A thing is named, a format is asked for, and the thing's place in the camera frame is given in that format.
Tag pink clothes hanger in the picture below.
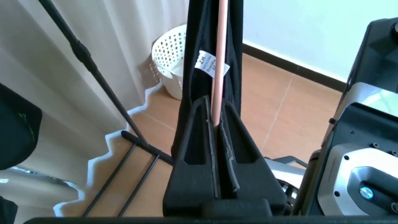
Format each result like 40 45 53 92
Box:
210 0 229 128

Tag beige curtain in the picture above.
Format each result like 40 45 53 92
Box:
0 0 191 216

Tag black t-shirt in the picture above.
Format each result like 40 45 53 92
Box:
170 0 244 159

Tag black clothes rack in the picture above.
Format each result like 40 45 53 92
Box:
39 0 175 218

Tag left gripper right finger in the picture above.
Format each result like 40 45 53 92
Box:
217 98 287 215

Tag black shorts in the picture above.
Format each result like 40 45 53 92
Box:
0 82 43 224

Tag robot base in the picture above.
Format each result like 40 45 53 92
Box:
264 17 398 217

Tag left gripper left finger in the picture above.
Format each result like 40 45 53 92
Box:
162 95 221 217

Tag white laundry basket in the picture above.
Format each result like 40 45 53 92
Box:
151 24 188 101

